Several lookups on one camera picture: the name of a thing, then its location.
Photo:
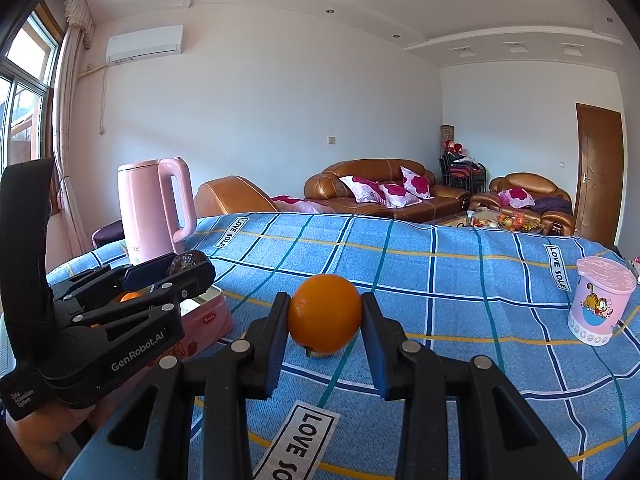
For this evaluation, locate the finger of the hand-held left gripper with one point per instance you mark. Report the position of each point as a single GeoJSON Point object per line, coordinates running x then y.
{"type": "Point", "coordinates": [195, 282]}
{"type": "Point", "coordinates": [145, 271]}

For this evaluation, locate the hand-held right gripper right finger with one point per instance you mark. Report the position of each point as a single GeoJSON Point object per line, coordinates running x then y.
{"type": "Point", "coordinates": [375, 352]}

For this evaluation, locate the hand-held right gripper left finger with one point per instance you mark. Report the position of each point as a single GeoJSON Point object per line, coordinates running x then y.
{"type": "Point", "coordinates": [277, 352]}

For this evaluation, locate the brown round fruit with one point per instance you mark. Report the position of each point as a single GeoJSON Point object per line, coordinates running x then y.
{"type": "Point", "coordinates": [187, 260]}

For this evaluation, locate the pink tin box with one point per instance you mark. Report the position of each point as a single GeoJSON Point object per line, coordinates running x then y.
{"type": "Point", "coordinates": [210, 322]}

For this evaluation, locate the large orange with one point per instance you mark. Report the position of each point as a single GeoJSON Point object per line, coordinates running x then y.
{"type": "Point", "coordinates": [325, 312]}

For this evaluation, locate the person's left hand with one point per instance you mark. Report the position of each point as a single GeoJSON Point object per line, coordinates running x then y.
{"type": "Point", "coordinates": [40, 445]}

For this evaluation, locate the small orange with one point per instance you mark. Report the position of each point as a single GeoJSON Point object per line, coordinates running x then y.
{"type": "Point", "coordinates": [131, 297]}

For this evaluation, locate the purple stool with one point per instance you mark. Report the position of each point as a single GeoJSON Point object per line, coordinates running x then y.
{"type": "Point", "coordinates": [107, 232]}

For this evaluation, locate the pink electric kettle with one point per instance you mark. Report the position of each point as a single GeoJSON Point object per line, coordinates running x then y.
{"type": "Point", "coordinates": [145, 210]}

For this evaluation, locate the brown leather armchair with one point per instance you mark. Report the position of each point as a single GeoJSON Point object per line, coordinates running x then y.
{"type": "Point", "coordinates": [230, 195]}
{"type": "Point", "coordinates": [530, 182]}

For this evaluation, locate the blue plaid cloth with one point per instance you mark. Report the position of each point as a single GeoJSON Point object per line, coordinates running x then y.
{"type": "Point", "coordinates": [475, 310]}

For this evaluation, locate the pink blanket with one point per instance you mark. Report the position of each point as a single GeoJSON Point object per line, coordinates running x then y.
{"type": "Point", "coordinates": [300, 205]}

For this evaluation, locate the pale curtain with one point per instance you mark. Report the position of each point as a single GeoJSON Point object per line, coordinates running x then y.
{"type": "Point", "coordinates": [67, 135]}

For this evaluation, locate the floral pillow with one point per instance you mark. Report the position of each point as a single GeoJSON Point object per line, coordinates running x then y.
{"type": "Point", "coordinates": [362, 190]}
{"type": "Point", "coordinates": [397, 194]}
{"type": "Point", "coordinates": [515, 195]}
{"type": "Point", "coordinates": [416, 182]}

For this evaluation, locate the coffee table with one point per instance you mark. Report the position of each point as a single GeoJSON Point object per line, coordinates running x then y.
{"type": "Point", "coordinates": [482, 222]}

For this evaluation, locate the white conduit pipe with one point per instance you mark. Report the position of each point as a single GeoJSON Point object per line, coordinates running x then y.
{"type": "Point", "coordinates": [103, 100]}

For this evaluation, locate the brown leather sofa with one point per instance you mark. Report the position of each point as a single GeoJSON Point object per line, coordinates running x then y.
{"type": "Point", "coordinates": [370, 167]}

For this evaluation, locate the fruit plate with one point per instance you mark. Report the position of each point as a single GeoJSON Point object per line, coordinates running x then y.
{"type": "Point", "coordinates": [515, 221]}

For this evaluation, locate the window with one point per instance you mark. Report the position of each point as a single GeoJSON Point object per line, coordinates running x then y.
{"type": "Point", "coordinates": [30, 110]}

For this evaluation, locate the stacked dark chairs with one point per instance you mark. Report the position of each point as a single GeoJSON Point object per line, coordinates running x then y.
{"type": "Point", "coordinates": [462, 175]}

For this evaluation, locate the pink cartoon tub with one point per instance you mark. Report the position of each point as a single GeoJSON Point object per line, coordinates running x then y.
{"type": "Point", "coordinates": [595, 305]}

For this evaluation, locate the white air conditioner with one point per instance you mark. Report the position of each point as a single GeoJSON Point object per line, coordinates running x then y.
{"type": "Point", "coordinates": [145, 45]}

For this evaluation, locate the patterned tall roll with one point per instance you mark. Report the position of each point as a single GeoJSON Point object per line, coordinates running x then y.
{"type": "Point", "coordinates": [446, 135]}

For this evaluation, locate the purple blanket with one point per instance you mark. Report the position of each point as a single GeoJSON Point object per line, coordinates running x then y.
{"type": "Point", "coordinates": [552, 205]}

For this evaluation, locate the brown wooden door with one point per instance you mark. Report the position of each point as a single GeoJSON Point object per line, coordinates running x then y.
{"type": "Point", "coordinates": [597, 175]}

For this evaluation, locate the ceiling air vent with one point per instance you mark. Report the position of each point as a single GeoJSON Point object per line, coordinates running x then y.
{"type": "Point", "coordinates": [572, 50]}
{"type": "Point", "coordinates": [517, 47]}

